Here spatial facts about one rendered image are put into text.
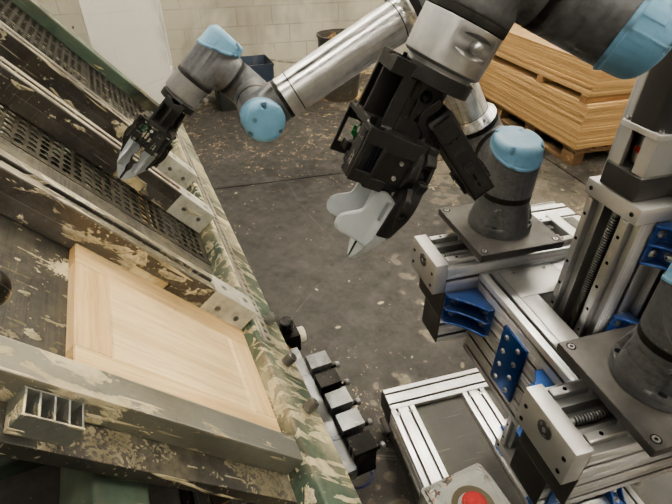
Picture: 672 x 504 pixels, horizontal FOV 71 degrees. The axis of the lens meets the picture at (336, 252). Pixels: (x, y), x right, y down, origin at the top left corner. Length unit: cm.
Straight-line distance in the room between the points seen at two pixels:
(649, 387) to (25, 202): 102
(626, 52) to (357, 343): 196
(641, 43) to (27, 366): 66
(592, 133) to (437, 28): 386
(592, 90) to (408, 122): 367
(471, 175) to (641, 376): 52
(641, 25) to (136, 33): 437
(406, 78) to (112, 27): 430
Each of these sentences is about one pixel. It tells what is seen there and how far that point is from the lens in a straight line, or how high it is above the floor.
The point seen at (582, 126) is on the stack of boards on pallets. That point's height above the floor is 33.
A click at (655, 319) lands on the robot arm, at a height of 117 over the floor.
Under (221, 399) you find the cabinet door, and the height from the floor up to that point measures 100.
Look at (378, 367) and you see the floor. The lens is 220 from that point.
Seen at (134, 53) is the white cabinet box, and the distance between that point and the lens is 468.
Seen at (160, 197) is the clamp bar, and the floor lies 103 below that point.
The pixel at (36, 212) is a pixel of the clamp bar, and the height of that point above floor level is 128.
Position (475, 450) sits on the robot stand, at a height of 21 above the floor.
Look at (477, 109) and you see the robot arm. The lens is 118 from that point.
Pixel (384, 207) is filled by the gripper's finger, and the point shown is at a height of 143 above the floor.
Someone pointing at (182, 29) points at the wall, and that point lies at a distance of 605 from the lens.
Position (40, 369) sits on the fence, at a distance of 63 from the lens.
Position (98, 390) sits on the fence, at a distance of 65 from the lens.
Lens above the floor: 167
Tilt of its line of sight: 36 degrees down
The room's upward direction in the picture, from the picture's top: straight up
